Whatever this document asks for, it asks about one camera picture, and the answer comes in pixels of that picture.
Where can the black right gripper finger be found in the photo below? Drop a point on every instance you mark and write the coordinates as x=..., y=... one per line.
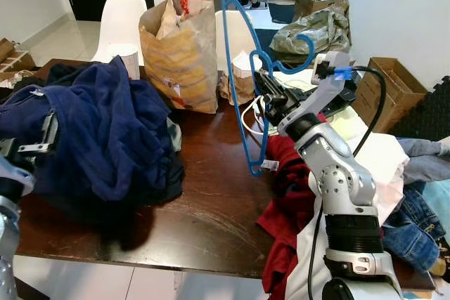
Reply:
x=261, y=80
x=273, y=74

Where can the blue plastic hanger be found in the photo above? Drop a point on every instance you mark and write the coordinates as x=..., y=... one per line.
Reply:
x=226, y=40

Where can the navy blue garment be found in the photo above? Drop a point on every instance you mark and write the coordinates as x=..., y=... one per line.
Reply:
x=105, y=124

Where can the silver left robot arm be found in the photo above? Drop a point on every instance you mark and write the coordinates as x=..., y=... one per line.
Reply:
x=8, y=230

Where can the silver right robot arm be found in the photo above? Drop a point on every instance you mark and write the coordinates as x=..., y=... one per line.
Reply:
x=337, y=173

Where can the white paper stack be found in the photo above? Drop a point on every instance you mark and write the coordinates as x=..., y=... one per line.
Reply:
x=246, y=64

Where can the crumpled small brown paper bag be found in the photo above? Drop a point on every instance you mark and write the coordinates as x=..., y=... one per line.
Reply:
x=235, y=89

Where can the white plastic chair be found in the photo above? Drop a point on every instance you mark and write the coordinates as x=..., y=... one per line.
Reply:
x=123, y=19
x=239, y=33

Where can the black plastic device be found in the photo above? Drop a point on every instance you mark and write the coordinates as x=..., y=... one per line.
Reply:
x=341, y=100

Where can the olive green plastic bag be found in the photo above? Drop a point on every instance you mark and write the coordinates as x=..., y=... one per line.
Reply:
x=316, y=33

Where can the grey denim garment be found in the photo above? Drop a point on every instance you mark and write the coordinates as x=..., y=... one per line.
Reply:
x=425, y=159

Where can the dark blue storage bin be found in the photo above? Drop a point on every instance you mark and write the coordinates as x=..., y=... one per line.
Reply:
x=281, y=13

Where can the cardboard box with items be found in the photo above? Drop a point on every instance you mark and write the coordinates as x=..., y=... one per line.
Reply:
x=316, y=5

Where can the large brown paper bag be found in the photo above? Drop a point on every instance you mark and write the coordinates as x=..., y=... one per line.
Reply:
x=183, y=54

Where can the low divided cardboard box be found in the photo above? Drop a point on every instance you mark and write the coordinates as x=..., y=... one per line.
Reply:
x=14, y=57

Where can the light blue cloth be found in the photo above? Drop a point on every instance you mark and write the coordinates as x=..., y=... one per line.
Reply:
x=439, y=205

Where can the empty open cardboard box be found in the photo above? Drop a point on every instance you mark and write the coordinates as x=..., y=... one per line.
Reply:
x=390, y=96

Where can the plain white garment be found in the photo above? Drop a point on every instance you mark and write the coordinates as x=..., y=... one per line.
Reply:
x=383, y=166

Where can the blue jeans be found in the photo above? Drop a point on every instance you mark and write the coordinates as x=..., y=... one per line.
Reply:
x=415, y=230

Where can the dark table with black legs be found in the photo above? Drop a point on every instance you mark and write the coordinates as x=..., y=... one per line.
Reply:
x=211, y=201

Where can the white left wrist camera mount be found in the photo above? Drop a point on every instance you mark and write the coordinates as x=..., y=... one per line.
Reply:
x=21, y=149

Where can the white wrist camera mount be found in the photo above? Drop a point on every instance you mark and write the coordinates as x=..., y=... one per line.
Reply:
x=21, y=149
x=323, y=86

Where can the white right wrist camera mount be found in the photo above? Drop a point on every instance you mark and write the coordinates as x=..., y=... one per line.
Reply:
x=323, y=86

